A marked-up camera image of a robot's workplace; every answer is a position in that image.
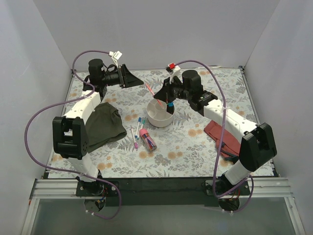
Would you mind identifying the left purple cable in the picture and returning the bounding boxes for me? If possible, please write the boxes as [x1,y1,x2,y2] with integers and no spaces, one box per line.
[26,50,123,220]

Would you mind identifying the dark green cloth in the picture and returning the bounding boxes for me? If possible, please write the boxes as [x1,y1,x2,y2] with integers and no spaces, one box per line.
[86,102,127,153]

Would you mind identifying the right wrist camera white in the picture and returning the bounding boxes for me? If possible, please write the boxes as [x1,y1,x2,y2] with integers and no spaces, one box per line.
[165,63,181,84]

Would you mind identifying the pink capped marker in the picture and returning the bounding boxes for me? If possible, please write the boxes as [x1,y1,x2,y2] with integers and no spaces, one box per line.
[131,127,138,150]

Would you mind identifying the aluminium front rail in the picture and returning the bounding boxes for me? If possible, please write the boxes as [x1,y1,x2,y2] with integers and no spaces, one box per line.
[22,177,305,235]

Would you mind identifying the pink lid pencil jar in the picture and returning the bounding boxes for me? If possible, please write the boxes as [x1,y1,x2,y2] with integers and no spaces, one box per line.
[139,129,157,152]

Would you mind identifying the purple cable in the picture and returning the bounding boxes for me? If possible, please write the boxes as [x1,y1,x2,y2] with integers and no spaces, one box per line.
[26,50,123,220]
[177,60,255,214]

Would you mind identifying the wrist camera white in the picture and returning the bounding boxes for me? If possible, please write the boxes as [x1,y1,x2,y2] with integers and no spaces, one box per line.
[108,51,123,68]
[165,63,181,84]

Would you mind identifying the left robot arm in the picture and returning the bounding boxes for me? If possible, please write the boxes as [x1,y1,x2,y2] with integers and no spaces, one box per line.
[52,59,143,196]

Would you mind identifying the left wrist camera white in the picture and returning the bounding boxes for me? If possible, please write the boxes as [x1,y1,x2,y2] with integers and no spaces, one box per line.
[108,51,123,68]

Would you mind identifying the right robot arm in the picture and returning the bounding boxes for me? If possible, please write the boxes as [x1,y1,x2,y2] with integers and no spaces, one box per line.
[154,69,277,196]

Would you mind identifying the floral table mat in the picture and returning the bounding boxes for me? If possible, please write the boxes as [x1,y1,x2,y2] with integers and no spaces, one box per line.
[50,68,276,179]

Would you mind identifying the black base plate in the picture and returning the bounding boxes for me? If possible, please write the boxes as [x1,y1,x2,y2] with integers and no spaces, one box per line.
[75,176,251,208]

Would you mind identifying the red cloth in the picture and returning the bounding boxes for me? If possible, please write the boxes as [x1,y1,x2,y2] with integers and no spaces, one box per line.
[204,121,240,164]

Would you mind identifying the orange pink pen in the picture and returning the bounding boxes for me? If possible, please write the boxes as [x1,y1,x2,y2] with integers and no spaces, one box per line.
[145,83,164,108]

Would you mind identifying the blue capped marker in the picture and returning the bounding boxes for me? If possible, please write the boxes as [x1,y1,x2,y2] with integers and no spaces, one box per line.
[135,117,141,139]

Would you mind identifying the white round organizer container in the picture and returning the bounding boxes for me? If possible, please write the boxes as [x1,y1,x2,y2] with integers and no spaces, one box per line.
[146,99,175,128]

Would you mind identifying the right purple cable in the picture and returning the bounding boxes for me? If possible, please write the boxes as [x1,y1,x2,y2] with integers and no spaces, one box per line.
[177,60,255,214]

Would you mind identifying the blue black highlighter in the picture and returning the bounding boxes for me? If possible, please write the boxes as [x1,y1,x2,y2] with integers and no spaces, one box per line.
[166,102,175,115]

